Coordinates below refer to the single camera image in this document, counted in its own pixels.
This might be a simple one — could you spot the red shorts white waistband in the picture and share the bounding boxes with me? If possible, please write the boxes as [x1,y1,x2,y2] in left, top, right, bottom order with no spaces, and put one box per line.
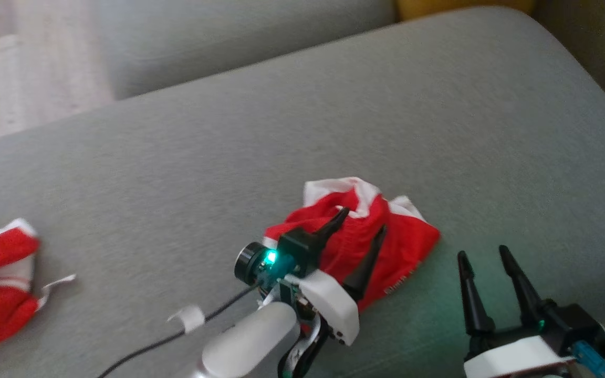
[263,177,441,314]

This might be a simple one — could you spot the large grey sofa seat cushion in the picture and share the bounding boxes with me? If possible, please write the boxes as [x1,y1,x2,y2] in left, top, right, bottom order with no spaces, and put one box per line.
[0,5,605,378]

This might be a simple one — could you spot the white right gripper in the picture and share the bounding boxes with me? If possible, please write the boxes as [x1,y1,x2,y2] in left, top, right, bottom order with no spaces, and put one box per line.
[457,245,577,378]

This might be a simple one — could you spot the yellow cushion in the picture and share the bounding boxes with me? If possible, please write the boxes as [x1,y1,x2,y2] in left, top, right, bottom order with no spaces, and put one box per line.
[396,0,537,22]

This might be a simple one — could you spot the white tape tab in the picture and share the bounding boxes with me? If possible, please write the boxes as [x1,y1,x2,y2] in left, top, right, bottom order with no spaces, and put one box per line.
[168,306,206,334]

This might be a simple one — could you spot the blue right camera plug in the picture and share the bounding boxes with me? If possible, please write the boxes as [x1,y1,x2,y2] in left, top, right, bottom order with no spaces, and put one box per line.
[570,341,605,378]

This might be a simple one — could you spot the small grey sofa cushion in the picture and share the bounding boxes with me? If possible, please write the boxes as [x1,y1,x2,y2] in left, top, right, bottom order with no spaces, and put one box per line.
[95,0,400,100]

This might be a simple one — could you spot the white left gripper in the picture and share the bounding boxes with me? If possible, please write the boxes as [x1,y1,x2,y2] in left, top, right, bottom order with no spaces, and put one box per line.
[299,207,389,347]

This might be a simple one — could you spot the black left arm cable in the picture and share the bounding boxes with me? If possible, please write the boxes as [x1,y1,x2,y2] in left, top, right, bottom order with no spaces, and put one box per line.
[98,285,261,378]

